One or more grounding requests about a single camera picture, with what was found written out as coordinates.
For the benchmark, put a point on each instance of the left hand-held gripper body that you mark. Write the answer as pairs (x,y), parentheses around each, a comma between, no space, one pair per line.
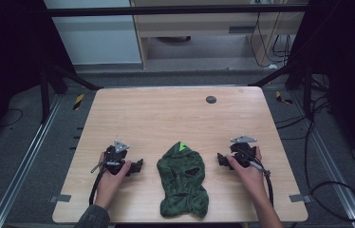
(115,158)

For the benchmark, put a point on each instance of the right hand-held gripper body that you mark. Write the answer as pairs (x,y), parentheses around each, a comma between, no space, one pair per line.
(242,152)

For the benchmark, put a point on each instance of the green fleece hood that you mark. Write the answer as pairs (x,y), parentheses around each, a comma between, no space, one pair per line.
(182,183)

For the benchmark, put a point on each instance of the person's left hand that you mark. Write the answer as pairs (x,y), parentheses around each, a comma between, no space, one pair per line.
(110,185)

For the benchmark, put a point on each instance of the person's right hand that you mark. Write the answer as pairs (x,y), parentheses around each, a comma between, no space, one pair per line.
(250,177)

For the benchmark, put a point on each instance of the grey round table grommet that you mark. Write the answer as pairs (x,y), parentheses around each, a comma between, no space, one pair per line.
(211,99)

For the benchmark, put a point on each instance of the yellow black hazard tape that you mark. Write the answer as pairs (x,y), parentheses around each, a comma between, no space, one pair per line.
(78,101)
(283,98)

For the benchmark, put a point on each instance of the grey tape strip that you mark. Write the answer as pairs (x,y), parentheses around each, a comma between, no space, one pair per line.
(60,198)
(299,198)

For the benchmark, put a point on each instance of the black metal stand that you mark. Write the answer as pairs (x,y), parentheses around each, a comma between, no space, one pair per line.
(295,76)
(55,82)

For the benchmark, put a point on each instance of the white cabinet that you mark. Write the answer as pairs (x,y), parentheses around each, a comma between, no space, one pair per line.
(96,34)

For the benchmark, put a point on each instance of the light wooden desk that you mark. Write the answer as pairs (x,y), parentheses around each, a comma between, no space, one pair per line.
(197,25)

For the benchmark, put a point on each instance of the metal floor rail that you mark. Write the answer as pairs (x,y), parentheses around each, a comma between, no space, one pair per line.
(23,161)
(330,161)

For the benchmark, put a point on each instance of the black frame crossbar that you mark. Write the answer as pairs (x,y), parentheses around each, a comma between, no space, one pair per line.
(172,10)

